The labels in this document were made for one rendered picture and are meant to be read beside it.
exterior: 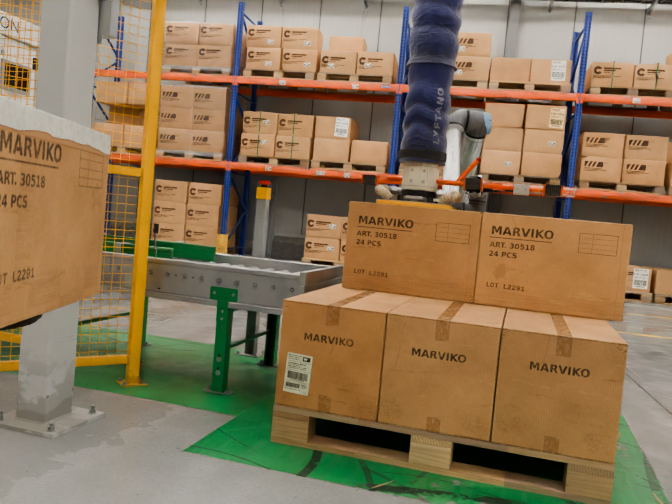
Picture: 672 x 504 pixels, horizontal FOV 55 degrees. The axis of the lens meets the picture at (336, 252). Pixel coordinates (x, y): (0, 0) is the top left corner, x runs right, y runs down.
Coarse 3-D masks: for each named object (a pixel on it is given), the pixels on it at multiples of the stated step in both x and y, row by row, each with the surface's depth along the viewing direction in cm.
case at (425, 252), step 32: (352, 224) 296; (384, 224) 292; (416, 224) 288; (448, 224) 283; (480, 224) 279; (352, 256) 297; (384, 256) 292; (416, 256) 288; (448, 256) 284; (384, 288) 293; (416, 288) 288; (448, 288) 284
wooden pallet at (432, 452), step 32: (288, 416) 242; (320, 416) 238; (320, 448) 239; (352, 448) 238; (384, 448) 241; (416, 448) 229; (448, 448) 226; (512, 448) 219; (480, 480) 223; (512, 480) 222; (544, 480) 224; (576, 480) 214; (608, 480) 211
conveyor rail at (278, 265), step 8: (216, 256) 370; (224, 256) 368; (232, 256) 367; (240, 256) 366; (232, 264) 367; (240, 264) 366; (248, 264) 364; (256, 264) 363; (264, 264) 361; (272, 264) 360; (280, 264) 359; (288, 264) 357; (296, 264) 356; (304, 264) 355; (312, 264) 354
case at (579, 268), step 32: (512, 224) 275; (544, 224) 271; (576, 224) 268; (608, 224) 264; (480, 256) 280; (512, 256) 276; (544, 256) 272; (576, 256) 268; (608, 256) 264; (480, 288) 280; (512, 288) 276; (544, 288) 272; (576, 288) 268; (608, 288) 265
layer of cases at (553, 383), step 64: (320, 320) 237; (384, 320) 231; (448, 320) 225; (512, 320) 239; (576, 320) 256; (320, 384) 238; (384, 384) 231; (448, 384) 225; (512, 384) 219; (576, 384) 213; (576, 448) 214
